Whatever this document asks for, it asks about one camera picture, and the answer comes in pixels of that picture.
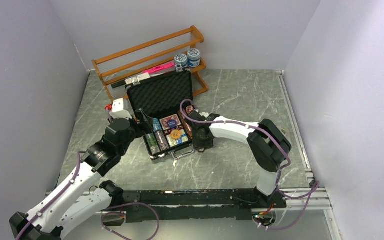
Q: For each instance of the blue tin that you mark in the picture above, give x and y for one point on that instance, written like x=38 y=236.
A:
x=193 y=57
x=180 y=61

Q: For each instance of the black base frame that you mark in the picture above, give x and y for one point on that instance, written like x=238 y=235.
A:
x=238 y=203

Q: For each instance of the wooden shelf rack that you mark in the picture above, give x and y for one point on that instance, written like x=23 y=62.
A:
x=115 y=68

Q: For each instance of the blue Texas Hold'em card deck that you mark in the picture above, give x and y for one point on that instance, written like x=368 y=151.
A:
x=176 y=138

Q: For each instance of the green chip stack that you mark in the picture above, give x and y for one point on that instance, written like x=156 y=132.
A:
x=152 y=144

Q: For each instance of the red white chip stack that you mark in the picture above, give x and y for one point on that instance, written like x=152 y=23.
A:
x=189 y=109

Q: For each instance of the pink highlighter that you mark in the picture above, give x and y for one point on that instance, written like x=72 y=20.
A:
x=160 y=69

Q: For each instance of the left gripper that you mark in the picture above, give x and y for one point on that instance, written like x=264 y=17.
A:
x=146 y=125

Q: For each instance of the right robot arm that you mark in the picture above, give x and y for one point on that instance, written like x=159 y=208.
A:
x=268 y=144

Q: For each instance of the brown orange chip stack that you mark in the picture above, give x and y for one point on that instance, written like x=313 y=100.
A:
x=186 y=126

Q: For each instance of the black poker chip case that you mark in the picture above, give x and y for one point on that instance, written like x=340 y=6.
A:
x=162 y=96

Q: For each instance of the red playing card deck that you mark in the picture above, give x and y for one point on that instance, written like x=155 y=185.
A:
x=163 y=121

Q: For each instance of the blue small blind button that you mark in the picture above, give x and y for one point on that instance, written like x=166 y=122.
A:
x=172 y=123

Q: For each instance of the blue tin right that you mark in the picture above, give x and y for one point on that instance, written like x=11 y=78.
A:
x=193 y=57

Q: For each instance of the orange big blind button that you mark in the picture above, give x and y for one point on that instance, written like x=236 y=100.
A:
x=176 y=137

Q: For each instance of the blue tin left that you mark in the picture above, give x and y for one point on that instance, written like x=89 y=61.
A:
x=180 y=61

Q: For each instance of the blue orange chip stack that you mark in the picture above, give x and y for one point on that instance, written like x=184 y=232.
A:
x=161 y=140

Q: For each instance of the light blue chip stack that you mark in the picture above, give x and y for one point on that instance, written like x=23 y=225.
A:
x=156 y=125

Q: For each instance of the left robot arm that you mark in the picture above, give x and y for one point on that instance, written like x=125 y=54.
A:
x=66 y=207

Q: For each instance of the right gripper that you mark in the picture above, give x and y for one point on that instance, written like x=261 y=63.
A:
x=208 y=145

